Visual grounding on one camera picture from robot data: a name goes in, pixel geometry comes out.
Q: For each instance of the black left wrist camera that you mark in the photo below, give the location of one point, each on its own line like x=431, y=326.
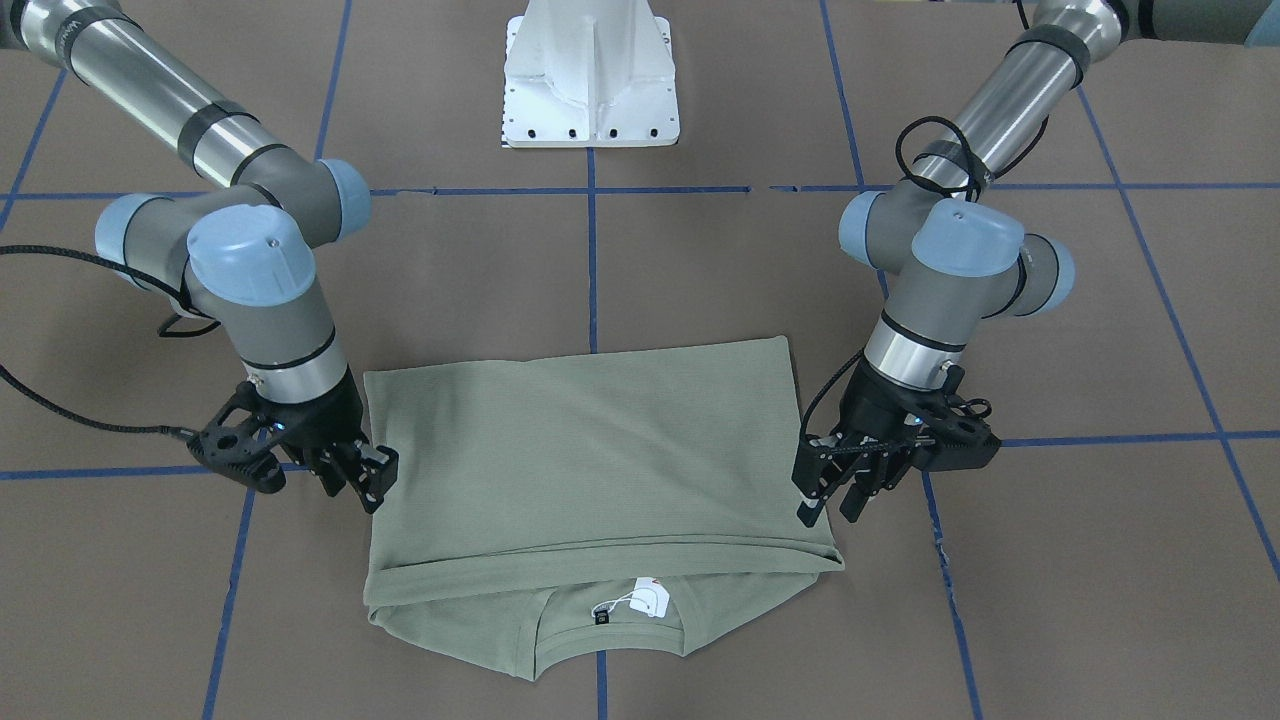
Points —
x=956, y=435

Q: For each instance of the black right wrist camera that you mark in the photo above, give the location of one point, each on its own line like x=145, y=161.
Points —
x=238, y=443

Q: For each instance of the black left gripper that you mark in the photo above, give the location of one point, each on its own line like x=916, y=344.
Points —
x=868, y=408

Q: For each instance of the sage green long-sleeve shirt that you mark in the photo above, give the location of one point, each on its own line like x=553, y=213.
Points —
x=532, y=494

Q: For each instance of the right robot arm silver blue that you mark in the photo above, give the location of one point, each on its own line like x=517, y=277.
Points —
x=241, y=257

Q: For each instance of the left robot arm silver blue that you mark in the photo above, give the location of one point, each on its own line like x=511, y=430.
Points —
x=955, y=261

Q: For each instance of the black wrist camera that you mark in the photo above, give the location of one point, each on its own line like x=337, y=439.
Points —
x=238, y=443
x=956, y=435

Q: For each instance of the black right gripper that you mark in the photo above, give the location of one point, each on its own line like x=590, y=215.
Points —
x=322, y=424

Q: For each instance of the white paper garment tag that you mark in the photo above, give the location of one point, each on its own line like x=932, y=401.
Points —
x=650, y=597

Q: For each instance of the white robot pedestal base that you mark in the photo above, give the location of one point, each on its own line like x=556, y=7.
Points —
x=589, y=75

